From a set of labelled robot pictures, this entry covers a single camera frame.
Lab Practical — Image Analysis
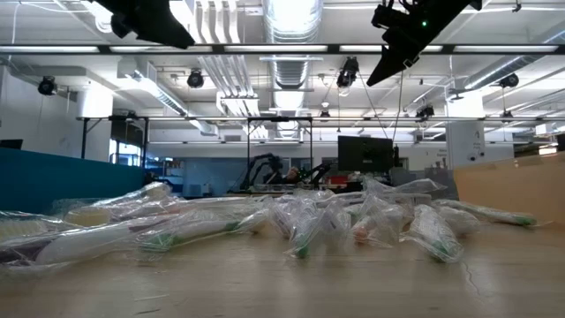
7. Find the blue plastic bin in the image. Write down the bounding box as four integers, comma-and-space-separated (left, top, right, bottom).
0, 147, 147, 216

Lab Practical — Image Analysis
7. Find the purple white toothbrush in wrapper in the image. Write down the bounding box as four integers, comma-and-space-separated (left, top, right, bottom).
0, 216, 180, 269

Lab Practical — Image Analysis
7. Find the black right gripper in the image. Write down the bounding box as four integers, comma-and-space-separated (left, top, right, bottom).
366, 0, 483, 87

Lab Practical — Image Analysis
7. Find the green white toothbrush in wrapper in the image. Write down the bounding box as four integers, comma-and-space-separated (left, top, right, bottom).
137, 206, 273, 260
285, 197, 330, 261
434, 197, 539, 228
402, 202, 465, 265

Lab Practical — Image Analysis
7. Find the black metal rig frame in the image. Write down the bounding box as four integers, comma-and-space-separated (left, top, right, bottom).
78, 115, 150, 169
245, 116, 314, 195

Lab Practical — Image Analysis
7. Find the cardboard box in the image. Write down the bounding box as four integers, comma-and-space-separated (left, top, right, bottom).
453, 151, 565, 227

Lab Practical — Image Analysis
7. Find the black computer monitor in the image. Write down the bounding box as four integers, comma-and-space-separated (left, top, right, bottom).
337, 135, 395, 174

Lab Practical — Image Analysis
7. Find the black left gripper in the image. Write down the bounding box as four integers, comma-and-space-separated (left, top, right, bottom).
90, 0, 196, 49

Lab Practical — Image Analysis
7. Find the white pillar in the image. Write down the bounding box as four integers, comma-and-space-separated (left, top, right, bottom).
445, 90, 486, 171

